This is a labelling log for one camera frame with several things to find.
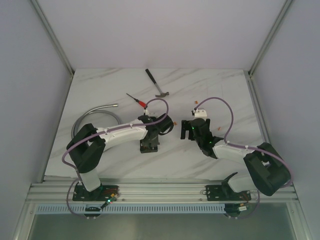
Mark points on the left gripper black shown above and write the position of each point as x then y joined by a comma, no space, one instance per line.
149,147

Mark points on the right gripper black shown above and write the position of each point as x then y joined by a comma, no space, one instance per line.
185,126

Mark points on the black fuse box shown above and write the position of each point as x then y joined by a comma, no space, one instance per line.
148,146

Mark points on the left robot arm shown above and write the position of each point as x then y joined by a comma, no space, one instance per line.
88,145

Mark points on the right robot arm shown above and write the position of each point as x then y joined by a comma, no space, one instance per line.
265,169

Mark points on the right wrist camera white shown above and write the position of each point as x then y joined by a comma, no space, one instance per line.
199,113

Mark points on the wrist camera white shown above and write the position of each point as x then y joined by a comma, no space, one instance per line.
148,113
199,113

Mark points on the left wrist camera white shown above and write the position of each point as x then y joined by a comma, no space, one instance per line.
148,113

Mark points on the red handled screwdriver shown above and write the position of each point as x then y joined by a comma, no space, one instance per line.
141,103

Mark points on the aluminium front rail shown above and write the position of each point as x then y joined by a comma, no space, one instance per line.
129,192

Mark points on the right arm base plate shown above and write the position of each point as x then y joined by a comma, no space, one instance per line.
215,193

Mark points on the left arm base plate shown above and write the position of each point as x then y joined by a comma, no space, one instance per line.
102,193

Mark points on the slotted cable duct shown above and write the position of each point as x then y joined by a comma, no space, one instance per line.
132,208

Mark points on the left aluminium frame post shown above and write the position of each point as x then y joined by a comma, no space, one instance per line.
52,36

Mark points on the aluminium frame post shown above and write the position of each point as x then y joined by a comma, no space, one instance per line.
271,35
52,36

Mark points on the right aluminium frame post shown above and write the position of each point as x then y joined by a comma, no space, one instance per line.
271,35

